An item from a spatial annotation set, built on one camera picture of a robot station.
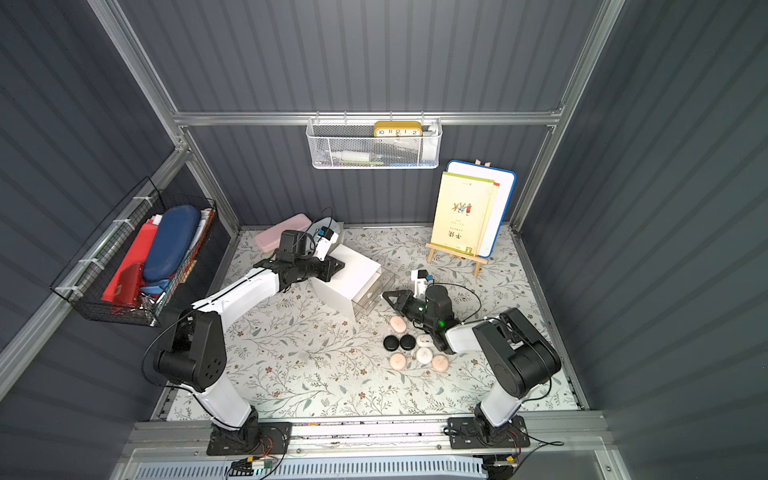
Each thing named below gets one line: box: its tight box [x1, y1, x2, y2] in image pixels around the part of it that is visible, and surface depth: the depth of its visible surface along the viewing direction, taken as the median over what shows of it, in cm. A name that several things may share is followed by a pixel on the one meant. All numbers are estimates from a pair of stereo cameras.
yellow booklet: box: [431, 172, 500, 257], surface depth 97 cm
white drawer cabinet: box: [311, 243, 382, 322], surface depth 90 cm
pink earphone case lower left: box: [389, 352, 407, 370], surface depth 86 cm
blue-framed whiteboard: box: [443, 160, 517, 259], surface depth 93 cm
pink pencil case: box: [254, 214, 312, 253], surface depth 110 cm
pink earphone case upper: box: [390, 316, 407, 333], surface depth 93 cm
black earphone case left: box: [383, 334, 399, 352], surface depth 90 cm
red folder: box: [101, 219, 159, 308], surface depth 68 cm
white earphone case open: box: [416, 334, 434, 348], surface depth 90 cm
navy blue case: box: [143, 205, 201, 280], surface depth 75 cm
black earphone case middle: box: [400, 333, 417, 351], surface depth 90 cm
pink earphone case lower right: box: [432, 354, 449, 373], surface depth 86 cm
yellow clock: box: [374, 121, 423, 137], surface depth 90 cm
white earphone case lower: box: [416, 347, 433, 364], surface depth 88 cm
